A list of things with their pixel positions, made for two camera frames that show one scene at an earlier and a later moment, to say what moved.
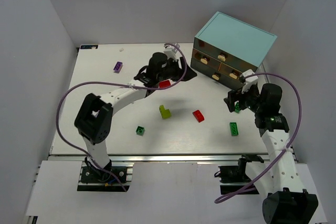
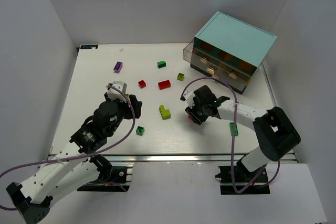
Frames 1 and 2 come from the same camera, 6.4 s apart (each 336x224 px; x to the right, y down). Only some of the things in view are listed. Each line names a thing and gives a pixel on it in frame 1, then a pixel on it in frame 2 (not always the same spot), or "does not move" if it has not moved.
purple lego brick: (117, 67) does not move
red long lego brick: (164, 83) does not move
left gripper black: (177, 69) → (134, 105)
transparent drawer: (222, 57) → (233, 71)
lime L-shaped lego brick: (165, 113) does not move
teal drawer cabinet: (225, 48) does not move
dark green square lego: (140, 130) does not move
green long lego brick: (233, 128) does not move
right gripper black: (237, 98) → (196, 115)
